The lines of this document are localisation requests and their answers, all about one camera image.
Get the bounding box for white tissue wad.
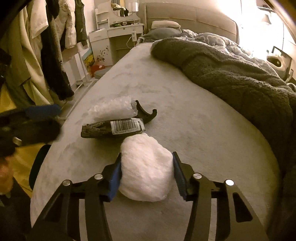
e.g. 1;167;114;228
119;133;174;202

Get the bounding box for yellow cloth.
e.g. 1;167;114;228
0;83;46;197

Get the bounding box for beige hanging coat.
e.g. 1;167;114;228
1;1;54;108

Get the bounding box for grey bed mattress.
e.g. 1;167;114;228
31;44;279;240

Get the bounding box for white clothes rack base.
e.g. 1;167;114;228
62;78;98;117

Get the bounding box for black hanging garment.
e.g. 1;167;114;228
41;1;74;101

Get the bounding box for grey padded stool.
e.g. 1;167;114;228
94;67;111;79

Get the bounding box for red box on floor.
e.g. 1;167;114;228
90;64;105;75

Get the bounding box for clear plastic bubble bag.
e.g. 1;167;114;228
87;96;138;122

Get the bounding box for black plastic hook clip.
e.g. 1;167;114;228
135;100;158;124

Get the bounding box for olive green hanging garment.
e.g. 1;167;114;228
75;0;88;46

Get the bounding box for dark grey fleece blanket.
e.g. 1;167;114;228
151;38;295;168

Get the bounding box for white dressing table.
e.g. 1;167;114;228
89;1;144;66

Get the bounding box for white cat bed pod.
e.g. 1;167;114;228
266;54;287;76

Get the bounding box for grey-blue pillow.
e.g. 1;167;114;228
138;27;182;43

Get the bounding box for cream pillow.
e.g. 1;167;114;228
151;20;181;29

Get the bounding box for grey upholstered headboard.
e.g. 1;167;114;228
137;1;239;44

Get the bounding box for white remote on cable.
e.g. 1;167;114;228
132;31;137;42

